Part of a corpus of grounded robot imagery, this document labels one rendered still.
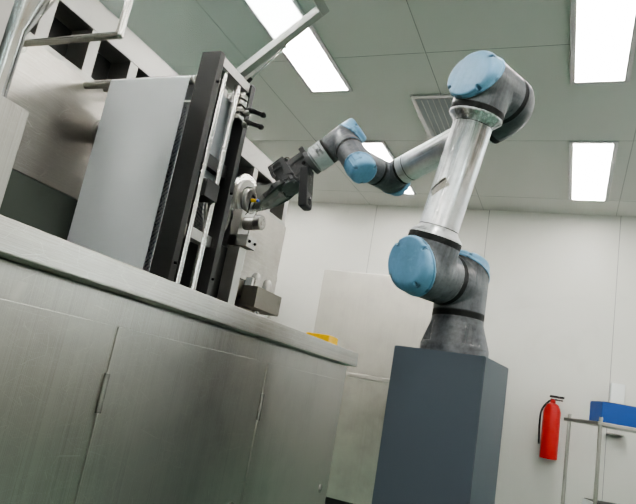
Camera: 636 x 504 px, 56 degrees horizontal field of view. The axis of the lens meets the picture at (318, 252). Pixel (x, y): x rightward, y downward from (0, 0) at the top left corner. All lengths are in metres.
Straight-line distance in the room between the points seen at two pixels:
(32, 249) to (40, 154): 0.85
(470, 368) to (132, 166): 0.88
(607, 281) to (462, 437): 4.86
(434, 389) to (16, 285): 0.83
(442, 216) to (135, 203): 0.68
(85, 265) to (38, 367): 0.14
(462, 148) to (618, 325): 4.77
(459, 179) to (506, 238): 4.89
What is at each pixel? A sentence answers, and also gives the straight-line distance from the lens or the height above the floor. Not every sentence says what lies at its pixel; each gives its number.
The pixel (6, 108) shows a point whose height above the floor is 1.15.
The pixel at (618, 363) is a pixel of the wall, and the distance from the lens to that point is 5.94.
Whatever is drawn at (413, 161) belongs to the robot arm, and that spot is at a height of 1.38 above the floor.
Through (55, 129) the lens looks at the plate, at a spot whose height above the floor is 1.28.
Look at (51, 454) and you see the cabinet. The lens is 0.89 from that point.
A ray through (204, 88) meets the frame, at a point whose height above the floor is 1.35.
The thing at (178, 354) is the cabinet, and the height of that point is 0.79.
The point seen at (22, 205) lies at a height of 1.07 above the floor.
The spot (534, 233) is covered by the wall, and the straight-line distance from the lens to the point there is 6.17.
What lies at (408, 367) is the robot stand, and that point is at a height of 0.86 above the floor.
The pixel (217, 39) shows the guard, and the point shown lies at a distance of 2.04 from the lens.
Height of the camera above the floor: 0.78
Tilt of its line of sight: 13 degrees up
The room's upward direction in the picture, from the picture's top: 10 degrees clockwise
